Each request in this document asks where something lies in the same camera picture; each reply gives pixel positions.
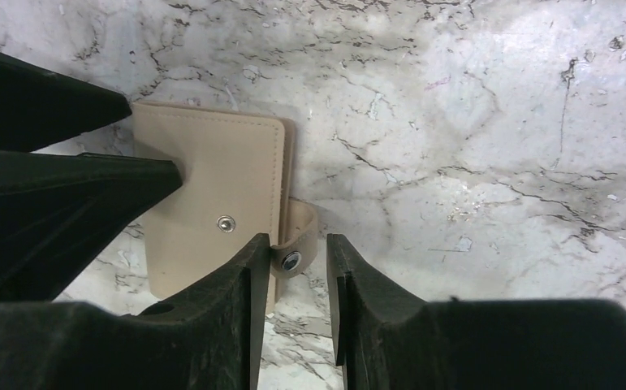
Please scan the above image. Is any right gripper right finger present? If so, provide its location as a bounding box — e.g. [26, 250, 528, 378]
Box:
[326, 234, 626, 389]

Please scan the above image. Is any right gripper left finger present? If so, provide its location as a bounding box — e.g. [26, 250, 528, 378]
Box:
[0, 233, 270, 389]

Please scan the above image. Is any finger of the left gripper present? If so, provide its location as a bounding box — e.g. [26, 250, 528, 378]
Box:
[0, 52, 131, 152]
[0, 151, 182, 301]

